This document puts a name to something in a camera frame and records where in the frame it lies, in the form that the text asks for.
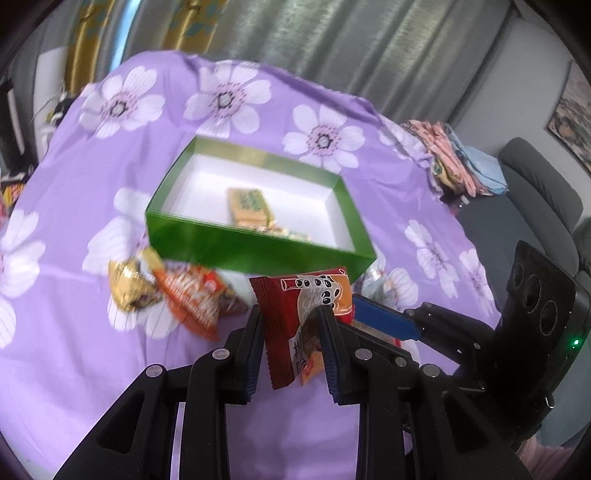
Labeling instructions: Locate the red white carton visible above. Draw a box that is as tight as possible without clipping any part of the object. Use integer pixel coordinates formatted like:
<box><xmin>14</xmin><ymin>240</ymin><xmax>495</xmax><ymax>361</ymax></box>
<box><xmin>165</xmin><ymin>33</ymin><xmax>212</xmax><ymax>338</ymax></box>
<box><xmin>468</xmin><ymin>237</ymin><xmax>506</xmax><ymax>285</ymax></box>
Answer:
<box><xmin>0</xmin><ymin>180</ymin><xmax>26</xmax><ymax>224</ymax></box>

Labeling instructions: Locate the gold wrapped snack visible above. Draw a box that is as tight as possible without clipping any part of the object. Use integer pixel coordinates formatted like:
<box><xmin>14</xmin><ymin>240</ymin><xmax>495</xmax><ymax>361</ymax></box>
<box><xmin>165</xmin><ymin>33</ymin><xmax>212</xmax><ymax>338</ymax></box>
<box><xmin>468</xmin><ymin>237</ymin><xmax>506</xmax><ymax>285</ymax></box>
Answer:
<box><xmin>107</xmin><ymin>247</ymin><xmax>163</xmax><ymax>312</ymax></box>

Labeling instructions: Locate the red bubble tea snack packet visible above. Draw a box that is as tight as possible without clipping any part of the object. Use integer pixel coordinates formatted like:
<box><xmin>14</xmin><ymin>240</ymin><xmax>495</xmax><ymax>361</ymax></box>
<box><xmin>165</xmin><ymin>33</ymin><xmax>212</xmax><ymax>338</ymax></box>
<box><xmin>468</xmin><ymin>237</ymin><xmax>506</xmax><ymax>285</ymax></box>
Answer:
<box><xmin>249</xmin><ymin>267</ymin><xmax>353</xmax><ymax>390</ymax></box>

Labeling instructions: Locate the black camera module on right gripper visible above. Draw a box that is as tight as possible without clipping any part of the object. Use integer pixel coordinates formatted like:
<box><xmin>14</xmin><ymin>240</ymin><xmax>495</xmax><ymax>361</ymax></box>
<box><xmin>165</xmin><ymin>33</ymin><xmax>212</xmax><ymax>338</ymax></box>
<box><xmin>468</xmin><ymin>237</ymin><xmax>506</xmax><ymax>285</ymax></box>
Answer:
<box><xmin>496</xmin><ymin>240</ymin><xmax>580</xmax><ymax>439</ymax></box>

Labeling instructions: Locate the grey curtain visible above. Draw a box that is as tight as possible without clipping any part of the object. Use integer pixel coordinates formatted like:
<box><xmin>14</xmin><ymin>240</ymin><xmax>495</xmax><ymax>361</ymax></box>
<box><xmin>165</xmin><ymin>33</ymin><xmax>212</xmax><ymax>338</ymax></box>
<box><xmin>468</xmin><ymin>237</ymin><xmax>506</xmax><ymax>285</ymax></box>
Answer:
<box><xmin>202</xmin><ymin>1</ymin><xmax>514</xmax><ymax>122</ymax></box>

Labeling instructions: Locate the pale yellow snack packet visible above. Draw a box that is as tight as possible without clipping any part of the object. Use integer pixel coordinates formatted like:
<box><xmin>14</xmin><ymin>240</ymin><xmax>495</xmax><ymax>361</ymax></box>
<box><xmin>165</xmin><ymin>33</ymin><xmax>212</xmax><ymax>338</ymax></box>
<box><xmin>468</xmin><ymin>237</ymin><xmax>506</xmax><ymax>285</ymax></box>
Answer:
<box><xmin>256</xmin><ymin>225</ymin><xmax>311</xmax><ymax>242</ymax></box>

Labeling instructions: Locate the grey sofa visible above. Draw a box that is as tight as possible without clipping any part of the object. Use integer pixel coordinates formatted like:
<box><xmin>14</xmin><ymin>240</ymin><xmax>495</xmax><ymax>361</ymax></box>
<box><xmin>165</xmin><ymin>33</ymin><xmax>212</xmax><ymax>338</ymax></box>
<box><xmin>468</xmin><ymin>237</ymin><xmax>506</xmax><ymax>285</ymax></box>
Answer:
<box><xmin>459</xmin><ymin>137</ymin><xmax>590</xmax><ymax>440</ymax></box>

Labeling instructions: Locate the soda cracker packet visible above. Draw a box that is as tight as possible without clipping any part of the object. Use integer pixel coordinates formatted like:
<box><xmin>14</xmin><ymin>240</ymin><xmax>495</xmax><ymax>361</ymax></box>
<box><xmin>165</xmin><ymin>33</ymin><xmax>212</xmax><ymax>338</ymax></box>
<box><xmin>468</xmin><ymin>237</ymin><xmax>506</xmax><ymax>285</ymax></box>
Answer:
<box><xmin>228</xmin><ymin>188</ymin><xmax>276</xmax><ymax>228</ymax></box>

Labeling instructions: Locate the framed wall picture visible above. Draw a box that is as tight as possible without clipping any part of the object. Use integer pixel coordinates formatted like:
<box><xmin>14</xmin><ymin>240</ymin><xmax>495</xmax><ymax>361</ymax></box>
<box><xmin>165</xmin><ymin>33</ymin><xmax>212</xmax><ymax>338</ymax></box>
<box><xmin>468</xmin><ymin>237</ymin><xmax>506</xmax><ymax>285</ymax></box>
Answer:
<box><xmin>547</xmin><ymin>60</ymin><xmax>591</xmax><ymax>172</ymax></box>

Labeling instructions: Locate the gold patterned curtain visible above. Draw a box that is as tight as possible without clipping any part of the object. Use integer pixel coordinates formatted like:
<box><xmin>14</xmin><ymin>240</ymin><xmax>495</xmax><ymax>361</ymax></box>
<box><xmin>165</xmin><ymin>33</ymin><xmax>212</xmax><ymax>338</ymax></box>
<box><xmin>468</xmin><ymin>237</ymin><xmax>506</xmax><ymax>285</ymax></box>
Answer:
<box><xmin>64</xmin><ymin>0</ymin><xmax>226</xmax><ymax>94</ymax></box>

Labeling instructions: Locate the pile of folded clothes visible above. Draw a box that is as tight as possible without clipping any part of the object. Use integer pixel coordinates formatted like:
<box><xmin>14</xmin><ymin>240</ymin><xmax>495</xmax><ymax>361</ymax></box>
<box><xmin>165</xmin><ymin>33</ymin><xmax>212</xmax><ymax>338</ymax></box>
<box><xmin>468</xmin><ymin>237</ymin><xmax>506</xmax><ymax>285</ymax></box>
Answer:
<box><xmin>403</xmin><ymin>120</ymin><xmax>509</xmax><ymax>198</ymax></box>

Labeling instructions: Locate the purple floral tablecloth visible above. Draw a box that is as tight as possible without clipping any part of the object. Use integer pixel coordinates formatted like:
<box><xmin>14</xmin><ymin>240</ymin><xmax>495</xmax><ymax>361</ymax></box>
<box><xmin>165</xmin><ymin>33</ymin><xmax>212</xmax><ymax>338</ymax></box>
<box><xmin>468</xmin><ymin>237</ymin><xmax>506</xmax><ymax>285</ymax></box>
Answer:
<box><xmin>1</xmin><ymin>52</ymin><xmax>500</xmax><ymax>479</ymax></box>

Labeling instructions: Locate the silver white snack packet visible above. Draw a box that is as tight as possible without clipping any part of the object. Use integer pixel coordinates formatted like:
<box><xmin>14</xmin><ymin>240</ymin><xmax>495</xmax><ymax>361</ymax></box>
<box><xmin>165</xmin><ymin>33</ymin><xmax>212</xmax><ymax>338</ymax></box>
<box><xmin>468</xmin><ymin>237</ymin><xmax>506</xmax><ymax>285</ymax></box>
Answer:
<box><xmin>361</xmin><ymin>268</ymin><xmax>394</xmax><ymax>303</ymax></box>

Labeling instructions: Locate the orange red snack packet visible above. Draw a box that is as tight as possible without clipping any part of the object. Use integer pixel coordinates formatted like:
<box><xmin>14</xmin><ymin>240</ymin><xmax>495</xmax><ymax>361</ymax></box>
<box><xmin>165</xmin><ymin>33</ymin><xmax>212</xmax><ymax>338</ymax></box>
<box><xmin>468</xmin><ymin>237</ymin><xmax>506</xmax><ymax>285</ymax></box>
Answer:
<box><xmin>153</xmin><ymin>266</ymin><xmax>249</xmax><ymax>341</ymax></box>

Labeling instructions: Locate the green cardboard box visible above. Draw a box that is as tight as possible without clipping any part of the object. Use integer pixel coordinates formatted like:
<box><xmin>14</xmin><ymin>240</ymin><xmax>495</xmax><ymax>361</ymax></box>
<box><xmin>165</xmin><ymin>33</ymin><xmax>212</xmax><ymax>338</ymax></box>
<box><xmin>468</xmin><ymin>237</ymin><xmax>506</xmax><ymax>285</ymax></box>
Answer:
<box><xmin>145</xmin><ymin>137</ymin><xmax>377</xmax><ymax>280</ymax></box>

